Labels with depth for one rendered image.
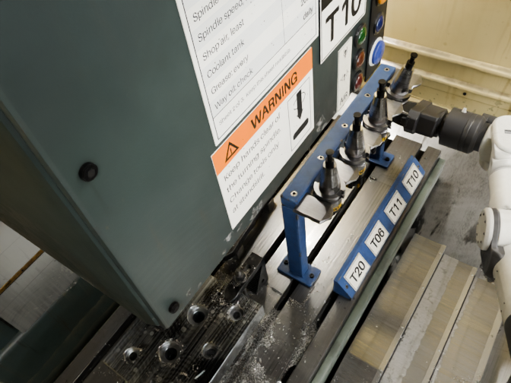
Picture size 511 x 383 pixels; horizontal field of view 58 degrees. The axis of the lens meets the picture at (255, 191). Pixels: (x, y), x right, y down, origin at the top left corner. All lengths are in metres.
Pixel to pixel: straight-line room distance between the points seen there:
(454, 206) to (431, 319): 0.38
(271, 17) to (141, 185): 0.16
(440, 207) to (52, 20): 1.40
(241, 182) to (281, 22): 0.14
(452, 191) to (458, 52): 0.41
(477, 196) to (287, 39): 1.21
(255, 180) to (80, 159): 0.21
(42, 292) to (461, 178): 1.24
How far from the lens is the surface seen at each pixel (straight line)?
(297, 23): 0.42
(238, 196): 0.42
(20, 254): 1.19
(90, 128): 0.27
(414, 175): 1.34
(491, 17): 1.40
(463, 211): 1.54
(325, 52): 0.48
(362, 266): 1.17
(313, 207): 0.92
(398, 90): 1.12
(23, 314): 1.31
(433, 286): 1.42
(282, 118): 0.44
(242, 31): 0.35
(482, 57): 1.46
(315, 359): 1.11
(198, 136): 0.34
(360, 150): 0.98
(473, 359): 1.35
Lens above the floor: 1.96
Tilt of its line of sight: 52 degrees down
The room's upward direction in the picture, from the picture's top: 11 degrees counter-clockwise
